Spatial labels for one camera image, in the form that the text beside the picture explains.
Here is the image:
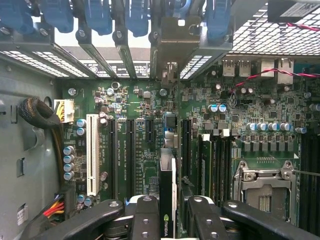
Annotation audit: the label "white PCI expansion slot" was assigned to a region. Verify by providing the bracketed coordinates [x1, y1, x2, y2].
[85, 113, 100, 197]

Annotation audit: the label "metal CPU socket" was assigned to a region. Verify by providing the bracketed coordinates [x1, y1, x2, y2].
[232, 159, 298, 223]

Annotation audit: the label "long black expansion slot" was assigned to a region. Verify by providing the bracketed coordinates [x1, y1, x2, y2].
[107, 117, 119, 201]
[125, 118, 137, 201]
[181, 118, 192, 181]

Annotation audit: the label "black labelled module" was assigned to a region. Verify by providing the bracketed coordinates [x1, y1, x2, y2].
[266, 0, 320, 25]

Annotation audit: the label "green motherboard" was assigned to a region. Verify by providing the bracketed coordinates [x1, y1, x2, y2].
[59, 74, 320, 240]

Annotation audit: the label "silver USB port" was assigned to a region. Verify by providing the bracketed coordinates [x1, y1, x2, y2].
[237, 59, 252, 78]
[221, 59, 237, 78]

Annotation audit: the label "black RAM slot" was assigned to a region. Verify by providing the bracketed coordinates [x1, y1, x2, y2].
[212, 129, 223, 201]
[222, 129, 232, 201]

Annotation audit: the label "blue slot retention clip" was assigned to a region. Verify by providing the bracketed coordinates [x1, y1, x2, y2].
[124, 0, 150, 38]
[204, 0, 232, 46]
[0, 0, 35, 35]
[83, 0, 113, 36]
[41, 0, 75, 33]
[172, 0, 198, 18]

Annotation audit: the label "red yellow power wires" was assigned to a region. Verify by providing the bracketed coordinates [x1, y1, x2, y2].
[42, 193, 66, 221]

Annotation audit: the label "short black expansion slot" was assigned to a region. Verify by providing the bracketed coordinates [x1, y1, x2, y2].
[145, 118, 155, 145]

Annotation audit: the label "black sleeved cable bundle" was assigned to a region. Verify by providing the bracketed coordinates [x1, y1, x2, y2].
[18, 96, 65, 187]

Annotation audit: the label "perforated metal slot cover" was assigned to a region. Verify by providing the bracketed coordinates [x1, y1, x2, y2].
[31, 50, 90, 79]
[0, 49, 70, 79]
[179, 54, 215, 81]

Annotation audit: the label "silver ethernet port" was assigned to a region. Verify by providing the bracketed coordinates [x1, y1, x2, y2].
[276, 57, 295, 86]

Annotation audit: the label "thin metal locking lever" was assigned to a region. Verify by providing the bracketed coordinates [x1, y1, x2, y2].
[291, 169, 320, 178]

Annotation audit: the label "red black twisted wire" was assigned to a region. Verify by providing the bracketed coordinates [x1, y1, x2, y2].
[228, 21, 320, 101]

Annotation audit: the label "white power connector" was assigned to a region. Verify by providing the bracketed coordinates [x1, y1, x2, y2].
[53, 98, 75, 125]

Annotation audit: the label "black open PC case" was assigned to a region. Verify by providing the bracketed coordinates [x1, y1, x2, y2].
[0, 0, 320, 240]

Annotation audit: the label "silver rear port block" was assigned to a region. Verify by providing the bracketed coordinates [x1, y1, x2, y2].
[259, 58, 276, 78]

